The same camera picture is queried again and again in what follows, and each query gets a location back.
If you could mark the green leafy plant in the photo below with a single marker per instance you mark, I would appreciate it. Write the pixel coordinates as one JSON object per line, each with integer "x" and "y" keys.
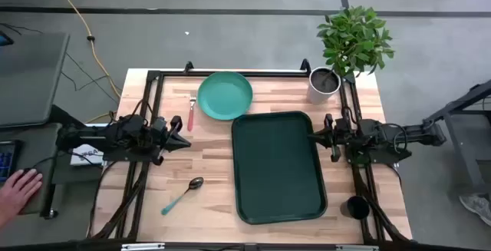
{"x": 354, "y": 40}

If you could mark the white plant pot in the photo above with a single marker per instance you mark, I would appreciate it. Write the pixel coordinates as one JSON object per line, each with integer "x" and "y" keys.
{"x": 318, "y": 95}

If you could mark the grey desk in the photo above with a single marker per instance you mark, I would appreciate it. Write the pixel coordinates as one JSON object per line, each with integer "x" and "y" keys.
{"x": 30, "y": 78}

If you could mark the dark green plastic tray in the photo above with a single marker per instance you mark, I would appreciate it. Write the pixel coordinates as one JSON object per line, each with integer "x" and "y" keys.
{"x": 278, "y": 166}

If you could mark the white labelled box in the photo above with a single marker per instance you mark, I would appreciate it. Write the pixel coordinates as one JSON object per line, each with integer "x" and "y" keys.
{"x": 86, "y": 155}

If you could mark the black metal table frame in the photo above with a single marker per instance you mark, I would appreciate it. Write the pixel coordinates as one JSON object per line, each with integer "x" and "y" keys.
{"x": 155, "y": 90}

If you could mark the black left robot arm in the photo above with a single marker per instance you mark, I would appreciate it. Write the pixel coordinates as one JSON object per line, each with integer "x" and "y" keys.
{"x": 115, "y": 136}

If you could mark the black cup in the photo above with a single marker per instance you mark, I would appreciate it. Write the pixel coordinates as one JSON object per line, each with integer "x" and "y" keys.
{"x": 356, "y": 207}

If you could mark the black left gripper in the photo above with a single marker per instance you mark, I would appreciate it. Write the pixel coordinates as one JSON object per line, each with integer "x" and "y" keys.
{"x": 161, "y": 128}

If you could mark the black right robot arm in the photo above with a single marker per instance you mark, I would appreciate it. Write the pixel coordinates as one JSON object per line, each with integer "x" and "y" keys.
{"x": 414, "y": 134}

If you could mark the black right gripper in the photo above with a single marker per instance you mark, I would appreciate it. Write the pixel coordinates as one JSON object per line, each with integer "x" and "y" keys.
{"x": 337, "y": 136}

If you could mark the person's hand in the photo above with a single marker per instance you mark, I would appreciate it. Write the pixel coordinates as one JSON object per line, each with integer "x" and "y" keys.
{"x": 19, "y": 195}

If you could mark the keyboard with blue keys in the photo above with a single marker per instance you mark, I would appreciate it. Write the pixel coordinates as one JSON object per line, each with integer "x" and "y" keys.
{"x": 7, "y": 162}

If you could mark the silver metal bracket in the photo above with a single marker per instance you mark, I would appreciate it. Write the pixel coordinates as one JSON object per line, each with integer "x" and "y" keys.
{"x": 356, "y": 248}
{"x": 142, "y": 246}

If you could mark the teal plastic plate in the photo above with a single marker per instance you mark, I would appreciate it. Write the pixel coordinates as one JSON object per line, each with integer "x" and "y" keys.
{"x": 225, "y": 95}

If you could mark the dark keyboard shelf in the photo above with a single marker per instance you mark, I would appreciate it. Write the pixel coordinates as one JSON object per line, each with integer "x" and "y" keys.
{"x": 42, "y": 147}

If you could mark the black desk frame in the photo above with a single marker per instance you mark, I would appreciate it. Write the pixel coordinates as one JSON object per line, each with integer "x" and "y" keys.
{"x": 456, "y": 109}

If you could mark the black frame clamp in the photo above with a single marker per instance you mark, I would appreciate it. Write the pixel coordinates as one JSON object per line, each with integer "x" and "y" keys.
{"x": 188, "y": 67}
{"x": 305, "y": 66}

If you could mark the person's shoe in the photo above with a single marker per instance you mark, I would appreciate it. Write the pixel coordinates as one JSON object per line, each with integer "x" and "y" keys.
{"x": 477, "y": 207}

